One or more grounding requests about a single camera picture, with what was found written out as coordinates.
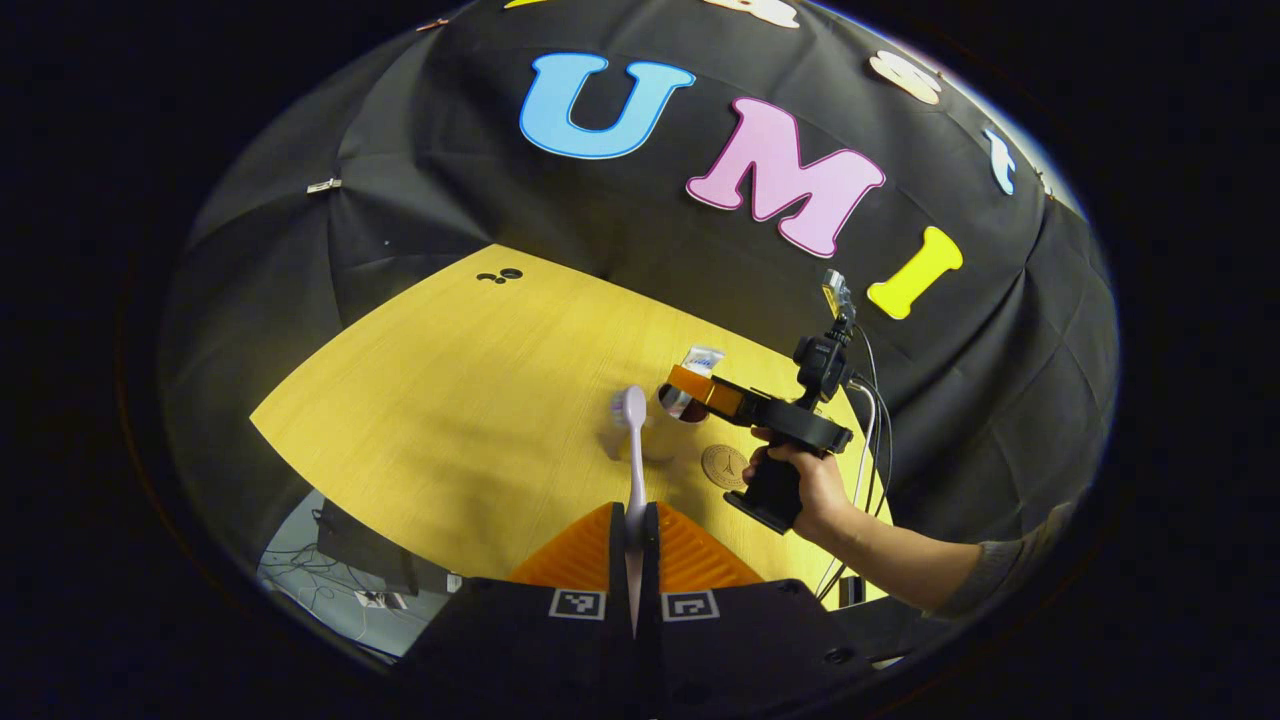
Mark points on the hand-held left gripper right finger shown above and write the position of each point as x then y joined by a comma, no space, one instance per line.
740,640

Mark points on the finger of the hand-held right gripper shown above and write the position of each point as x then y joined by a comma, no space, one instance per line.
710,392

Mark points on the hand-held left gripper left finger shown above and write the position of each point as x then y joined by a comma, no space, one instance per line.
540,640

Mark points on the white toothpaste tube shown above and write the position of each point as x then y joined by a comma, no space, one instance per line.
703,360

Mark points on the round brown coaster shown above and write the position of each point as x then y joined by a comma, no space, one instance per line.
725,467

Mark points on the pink white toothbrush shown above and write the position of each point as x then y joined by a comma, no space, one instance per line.
636,470

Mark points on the black desk clamp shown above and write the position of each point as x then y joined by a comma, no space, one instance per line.
851,590

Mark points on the white power strip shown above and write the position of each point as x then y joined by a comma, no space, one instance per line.
381,600

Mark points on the black box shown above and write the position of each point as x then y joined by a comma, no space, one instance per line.
365,545

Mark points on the black backdrop cloth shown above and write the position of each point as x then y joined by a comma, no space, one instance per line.
450,150

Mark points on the silver cloth clip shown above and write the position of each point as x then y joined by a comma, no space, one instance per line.
324,186

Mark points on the copper cloth clip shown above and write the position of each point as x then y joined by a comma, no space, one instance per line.
434,24

